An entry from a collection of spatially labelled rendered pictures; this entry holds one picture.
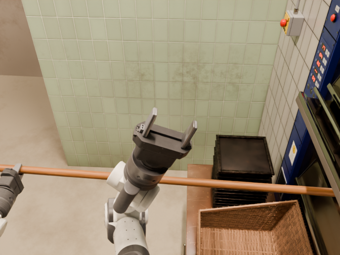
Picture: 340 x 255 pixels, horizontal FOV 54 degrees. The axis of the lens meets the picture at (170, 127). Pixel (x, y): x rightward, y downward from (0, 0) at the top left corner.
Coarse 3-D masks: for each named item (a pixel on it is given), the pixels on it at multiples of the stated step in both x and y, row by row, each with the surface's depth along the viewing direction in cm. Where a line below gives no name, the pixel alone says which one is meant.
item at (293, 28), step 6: (288, 12) 170; (300, 12) 170; (288, 18) 166; (294, 18) 165; (300, 18) 165; (288, 24) 167; (294, 24) 167; (300, 24) 167; (288, 30) 169; (294, 30) 169; (300, 30) 169
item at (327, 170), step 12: (300, 108) 124; (312, 108) 122; (336, 108) 125; (324, 120) 117; (336, 120) 119; (312, 132) 112; (324, 132) 112; (336, 144) 108; (324, 156) 102; (336, 156) 103; (324, 168) 101; (336, 192) 92
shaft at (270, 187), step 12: (0, 168) 128; (12, 168) 127; (24, 168) 127; (36, 168) 127; (48, 168) 127; (60, 168) 127; (168, 180) 122; (180, 180) 122; (192, 180) 122; (204, 180) 122; (216, 180) 122; (276, 192) 120; (288, 192) 119; (300, 192) 118; (312, 192) 118; (324, 192) 118
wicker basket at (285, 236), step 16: (224, 208) 166; (240, 208) 165; (256, 208) 165; (272, 208) 164; (288, 208) 164; (208, 224) 176; (224, 224) 174; (240, 224) 173; (256, 224) 172; (272, 224) 171; (304, 224) 148; (208, 240) 171; (224, 240) 171; (240, 240) 171; (256, 240) 172; (272, 240) 171; (288, 240) 157; (304, 240) 145
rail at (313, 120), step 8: (304, 96) 124; (304, 104) 121; (312, 112) 116; (312, 120) 113; (320, 128) 110; (320, 136) 106; (320, 144) 105; (328, 144) 104; (328, 152) 101; (328, 160) 99; (336, 168) 95; (336, 176) 94
